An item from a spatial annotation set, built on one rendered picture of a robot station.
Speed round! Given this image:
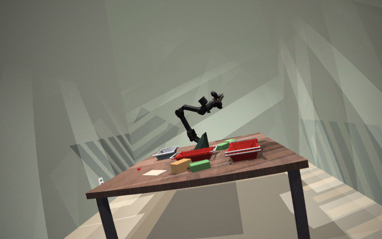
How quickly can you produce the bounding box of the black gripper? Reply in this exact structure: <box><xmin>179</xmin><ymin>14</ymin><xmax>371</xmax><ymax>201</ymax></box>
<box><xmin>209</xmin><ymin>91</ymin><xmax>224</xmax><ymax>109</ymax></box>

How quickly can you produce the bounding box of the white flat rectangular sheet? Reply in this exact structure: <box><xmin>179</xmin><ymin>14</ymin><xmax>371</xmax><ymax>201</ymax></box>
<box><xmin>142</xmin><ymin>170</ymin><xmax>167</xmax><ymax>176</ymax></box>

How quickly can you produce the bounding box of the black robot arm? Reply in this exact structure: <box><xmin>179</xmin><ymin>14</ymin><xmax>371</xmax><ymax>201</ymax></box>
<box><xmin>175</xmin><ymin>96</ymin><xmax>222</xmax><ymax>143</ymax></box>

